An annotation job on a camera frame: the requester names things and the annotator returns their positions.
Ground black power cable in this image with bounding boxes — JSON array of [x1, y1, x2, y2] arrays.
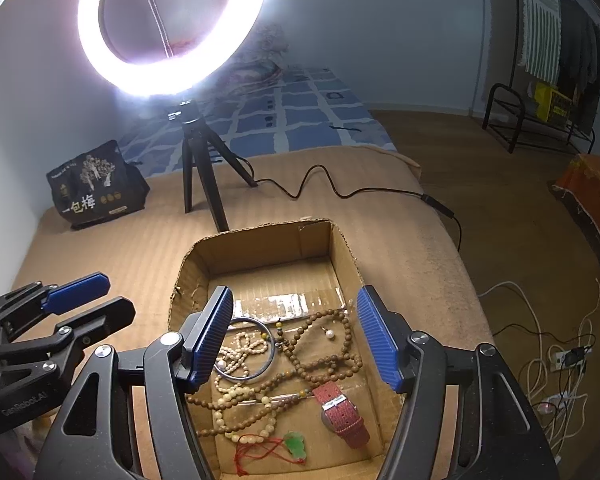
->
[[234, 154, 464, 254]]

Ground red strap wristwatch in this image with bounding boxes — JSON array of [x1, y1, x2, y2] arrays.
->
[[312, 382, 370, 448]]

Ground cardboard box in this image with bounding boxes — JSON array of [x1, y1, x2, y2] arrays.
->
[[168, 219, 402, 479]]

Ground yellow box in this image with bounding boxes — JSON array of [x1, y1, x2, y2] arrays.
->
[[533, 81, 572, 128]]

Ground black tripod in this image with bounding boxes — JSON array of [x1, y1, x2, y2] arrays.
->
[[169, 100, 258, 232]]

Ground brown wooden bead necklace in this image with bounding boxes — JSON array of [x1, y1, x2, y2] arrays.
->
[[185, 308, 364, 438]]

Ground blue bangle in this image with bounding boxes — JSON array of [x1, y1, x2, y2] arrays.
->
[[213, 316, 276, 384]]

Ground hanging clothes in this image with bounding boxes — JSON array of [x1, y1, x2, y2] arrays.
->
[[518, 0, 600, 134]]

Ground cream bead bracelet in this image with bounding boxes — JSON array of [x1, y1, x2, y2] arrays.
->
[[210, 383, 278, 444]]

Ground folded quilt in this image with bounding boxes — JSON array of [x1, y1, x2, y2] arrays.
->
[[228, 22, 289, 90]]

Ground blue checkered bed sheet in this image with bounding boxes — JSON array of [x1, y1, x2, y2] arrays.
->
[[118, 65, 396, 177]]

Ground ring light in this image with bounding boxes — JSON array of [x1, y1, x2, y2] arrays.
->
[[76, 0, 265, 98]]

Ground white pearl bracelet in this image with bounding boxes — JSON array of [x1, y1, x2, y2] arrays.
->
[[213, 329, 271, 395]]

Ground red string jade pendant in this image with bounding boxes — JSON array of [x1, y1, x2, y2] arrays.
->
[[234, 431, 308, 476]]

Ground white cables on floor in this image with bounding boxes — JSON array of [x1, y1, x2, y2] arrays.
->
[[477, 276, 600, 461]]

